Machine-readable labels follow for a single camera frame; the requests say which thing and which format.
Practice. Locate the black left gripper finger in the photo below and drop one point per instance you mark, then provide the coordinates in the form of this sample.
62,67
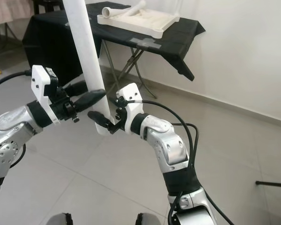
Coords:
90,99
77,87

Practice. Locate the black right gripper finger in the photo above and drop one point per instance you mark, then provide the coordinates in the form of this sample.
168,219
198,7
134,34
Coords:
102,122

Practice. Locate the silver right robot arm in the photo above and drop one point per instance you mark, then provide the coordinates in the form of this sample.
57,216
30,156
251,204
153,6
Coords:
164,145

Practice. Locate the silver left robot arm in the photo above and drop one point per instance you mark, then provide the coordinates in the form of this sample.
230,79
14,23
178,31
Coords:
9,145

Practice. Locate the white plastic children table top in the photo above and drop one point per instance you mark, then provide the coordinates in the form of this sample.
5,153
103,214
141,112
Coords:
154,23

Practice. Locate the black tablecloth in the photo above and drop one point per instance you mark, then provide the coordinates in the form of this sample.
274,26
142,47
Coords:
47,47

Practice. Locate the clear tape patch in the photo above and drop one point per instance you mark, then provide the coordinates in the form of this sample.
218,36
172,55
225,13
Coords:
145,42

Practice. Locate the black round stool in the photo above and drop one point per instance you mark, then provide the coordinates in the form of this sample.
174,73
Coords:
47,4

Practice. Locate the beige cloth covered side table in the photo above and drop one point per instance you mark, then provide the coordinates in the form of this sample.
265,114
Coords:
9,11

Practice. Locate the black metal rod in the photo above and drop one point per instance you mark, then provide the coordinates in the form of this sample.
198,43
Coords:
271,185

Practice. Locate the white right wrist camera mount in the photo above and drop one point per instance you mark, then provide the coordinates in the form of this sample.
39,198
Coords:
131,93

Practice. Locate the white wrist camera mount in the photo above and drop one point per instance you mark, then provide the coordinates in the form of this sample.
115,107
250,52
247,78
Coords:
41,82
131,93

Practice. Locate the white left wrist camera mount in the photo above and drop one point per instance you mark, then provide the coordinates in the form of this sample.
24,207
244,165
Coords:
41,82

